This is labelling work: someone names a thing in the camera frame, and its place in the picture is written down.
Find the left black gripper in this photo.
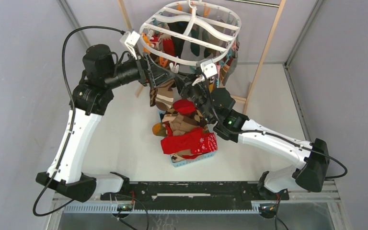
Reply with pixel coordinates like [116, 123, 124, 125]
[103, 47, 175, 90]

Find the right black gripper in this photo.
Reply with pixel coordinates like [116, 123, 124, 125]
[173, 73, 214, 125]

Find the white clothes clip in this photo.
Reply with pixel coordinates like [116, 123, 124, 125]
[169, 62, 179, 74]

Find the brown striped sock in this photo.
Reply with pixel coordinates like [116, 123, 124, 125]
[155, 80, 175, 111]

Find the long red sock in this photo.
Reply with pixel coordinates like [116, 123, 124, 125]
[161, 127, 203, 155]

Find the white round clip hanger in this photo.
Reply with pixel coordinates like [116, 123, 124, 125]
[139, 0, 242, 66]

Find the brown argyle sock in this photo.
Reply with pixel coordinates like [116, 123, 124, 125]
[149, 88, 158, 107]
[193, 109, 208, 127]

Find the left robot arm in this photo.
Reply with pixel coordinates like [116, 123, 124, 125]
[36, 44, 175, 202]

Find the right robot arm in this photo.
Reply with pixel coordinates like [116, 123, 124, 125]
[174, 74, 330, 199]

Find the red sock in basket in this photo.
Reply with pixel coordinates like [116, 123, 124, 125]
[172, 99, 196, 115]

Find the tan brown ribbed sock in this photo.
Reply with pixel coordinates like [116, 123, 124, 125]
[162, 114, 199, 136]

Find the red snowflake sock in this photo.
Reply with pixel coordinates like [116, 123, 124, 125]
[197, 133, 218, 154]

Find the orange sock toe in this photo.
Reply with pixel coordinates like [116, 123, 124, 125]
[152, 123, 168, 137]

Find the light blue plastic basket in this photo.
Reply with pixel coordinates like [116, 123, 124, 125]
[171, 151, 216, 167]

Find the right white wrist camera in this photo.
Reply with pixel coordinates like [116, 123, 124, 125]
[192, 59, 218, 86]

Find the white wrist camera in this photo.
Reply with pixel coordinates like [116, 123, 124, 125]
[192, 59, 218, 86]
[119, 30, 140, 60]

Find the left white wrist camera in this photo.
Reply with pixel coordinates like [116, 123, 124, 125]
[119, 30, 140, 60]

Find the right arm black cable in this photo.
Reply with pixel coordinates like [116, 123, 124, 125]
[201, 73, 348, 180]

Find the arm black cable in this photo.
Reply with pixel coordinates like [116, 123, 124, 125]
[33, 26, 126, 218]
[201, 73, 348, 180]

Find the wooden hanger rack frame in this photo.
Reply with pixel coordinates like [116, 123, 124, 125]
[118, 0, 286, 112]

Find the white slotted cable duct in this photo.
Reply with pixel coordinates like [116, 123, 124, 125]
[63, 203, 261, 214]

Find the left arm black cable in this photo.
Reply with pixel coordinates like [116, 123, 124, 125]
[33, 26, 126, 218]

